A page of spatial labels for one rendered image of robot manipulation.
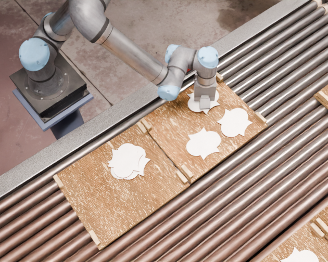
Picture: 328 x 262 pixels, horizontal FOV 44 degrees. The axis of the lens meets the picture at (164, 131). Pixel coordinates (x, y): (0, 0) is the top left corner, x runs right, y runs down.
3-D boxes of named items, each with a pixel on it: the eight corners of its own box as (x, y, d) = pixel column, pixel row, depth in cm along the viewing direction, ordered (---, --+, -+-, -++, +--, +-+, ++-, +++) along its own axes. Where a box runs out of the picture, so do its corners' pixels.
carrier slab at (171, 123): (138, 122, 172) (138, 120, 170) (212, 73, 183) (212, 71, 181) (191, 184, 158) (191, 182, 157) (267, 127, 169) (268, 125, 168)
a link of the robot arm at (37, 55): (21, 76, 167) (10, 56, 155) (35, 51, 172) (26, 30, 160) (48, 84, 166) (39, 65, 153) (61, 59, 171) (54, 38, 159)
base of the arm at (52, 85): (23, 76, 178) (16, 63, 169) (54, 61, 182) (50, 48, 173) (37, 102, 173) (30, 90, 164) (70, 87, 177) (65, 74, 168)
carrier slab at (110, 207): (53, 178, 161) (52, 176, 159) (138, 123, 171) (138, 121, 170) (100, 250, 147) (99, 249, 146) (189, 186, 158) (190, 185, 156)
